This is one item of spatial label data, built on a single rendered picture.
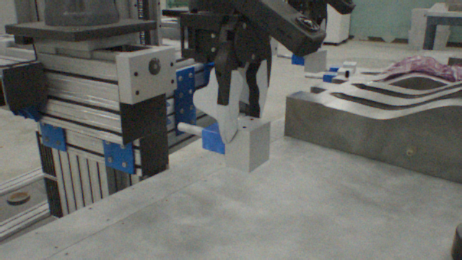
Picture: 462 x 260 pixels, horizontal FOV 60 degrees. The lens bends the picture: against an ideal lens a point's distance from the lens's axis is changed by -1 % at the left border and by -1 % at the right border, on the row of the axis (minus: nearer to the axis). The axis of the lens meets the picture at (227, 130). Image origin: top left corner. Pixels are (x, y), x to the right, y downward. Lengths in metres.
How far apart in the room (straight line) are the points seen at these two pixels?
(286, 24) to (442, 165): 0.45
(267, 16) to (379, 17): 7.79
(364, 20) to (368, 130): 7.48
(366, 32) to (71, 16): 7.62
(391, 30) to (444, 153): 7.46
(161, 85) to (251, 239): 0.40
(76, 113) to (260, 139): 0.51
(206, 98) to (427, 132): 0.43
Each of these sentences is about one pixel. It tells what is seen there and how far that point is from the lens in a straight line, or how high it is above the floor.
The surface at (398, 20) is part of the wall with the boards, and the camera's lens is 8.18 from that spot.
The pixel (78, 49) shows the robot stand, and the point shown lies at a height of 1.00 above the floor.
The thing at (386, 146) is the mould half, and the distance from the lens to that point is 0.81.
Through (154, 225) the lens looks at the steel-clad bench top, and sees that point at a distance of 0.60.
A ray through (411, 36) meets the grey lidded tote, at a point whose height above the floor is 0.23.
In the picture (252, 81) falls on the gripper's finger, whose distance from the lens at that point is 0.51.
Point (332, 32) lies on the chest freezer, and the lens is 7.53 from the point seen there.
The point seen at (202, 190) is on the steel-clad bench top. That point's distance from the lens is 0.68.
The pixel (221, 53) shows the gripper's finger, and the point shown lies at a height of 1.05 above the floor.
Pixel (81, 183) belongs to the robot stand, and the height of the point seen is 0.52.
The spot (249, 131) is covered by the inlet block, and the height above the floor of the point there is 0.96.
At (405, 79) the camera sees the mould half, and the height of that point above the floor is 0.88.
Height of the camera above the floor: 1.13
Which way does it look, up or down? 21 degrees down
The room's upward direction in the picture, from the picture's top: straight up
